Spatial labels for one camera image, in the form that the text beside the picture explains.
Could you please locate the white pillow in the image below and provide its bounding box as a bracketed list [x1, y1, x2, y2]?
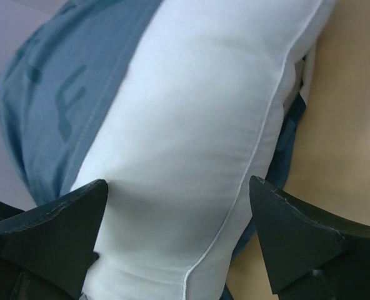
[75, 1, 335, 299]

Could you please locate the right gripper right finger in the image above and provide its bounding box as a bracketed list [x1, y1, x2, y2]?
[249, 176, 370, 300]

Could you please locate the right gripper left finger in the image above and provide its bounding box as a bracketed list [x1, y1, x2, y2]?
[0, 180, 108, 300]

